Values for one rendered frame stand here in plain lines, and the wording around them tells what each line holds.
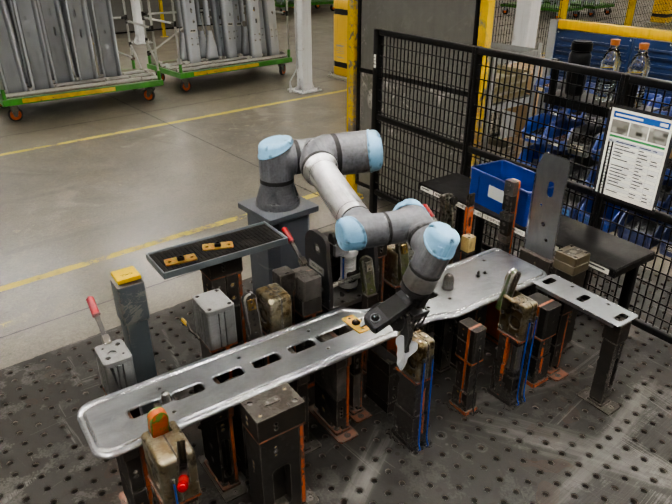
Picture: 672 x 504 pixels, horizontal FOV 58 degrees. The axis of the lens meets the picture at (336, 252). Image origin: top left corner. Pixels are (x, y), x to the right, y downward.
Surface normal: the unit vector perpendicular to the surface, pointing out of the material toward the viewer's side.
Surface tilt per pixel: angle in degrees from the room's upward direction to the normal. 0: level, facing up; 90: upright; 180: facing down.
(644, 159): 90
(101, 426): 0
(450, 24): 91
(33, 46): 86
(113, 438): 0
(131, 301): 90
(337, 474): 0
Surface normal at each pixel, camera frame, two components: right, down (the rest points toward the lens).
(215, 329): 0.57, 0.38
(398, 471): 0.00, -0.89
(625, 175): -0.82, 0.26
